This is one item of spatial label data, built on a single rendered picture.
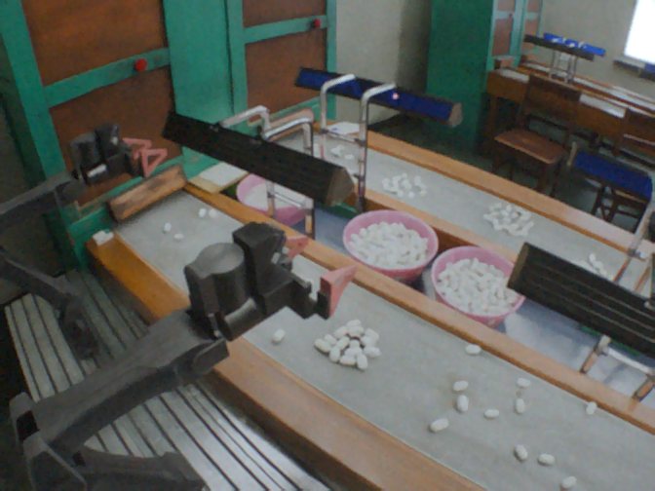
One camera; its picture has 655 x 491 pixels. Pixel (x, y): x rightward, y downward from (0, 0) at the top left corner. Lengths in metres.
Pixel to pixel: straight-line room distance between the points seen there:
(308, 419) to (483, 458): 0.35
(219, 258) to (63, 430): 0.27
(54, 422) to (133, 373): 0.11
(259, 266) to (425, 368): 0.52
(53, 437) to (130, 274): 0.76
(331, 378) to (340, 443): 0.17
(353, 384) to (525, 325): 0.52
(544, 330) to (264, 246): 0.87
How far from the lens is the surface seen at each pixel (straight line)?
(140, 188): 1.39
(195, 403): 0.97
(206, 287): 0.47
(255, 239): 0.49
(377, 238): 1.23
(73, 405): 0.50
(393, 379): 0.89
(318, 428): 0.79
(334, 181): 0.78
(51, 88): 1.24
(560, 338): 1.19
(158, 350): 0.50
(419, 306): 1.00
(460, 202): 1.46
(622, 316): 0.68
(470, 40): 3.49
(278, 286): 0.53
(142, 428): 0.98
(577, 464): 0.92
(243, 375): 0.87
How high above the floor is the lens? 1.47
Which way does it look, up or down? 38 degrees down
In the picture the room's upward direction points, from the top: straight up
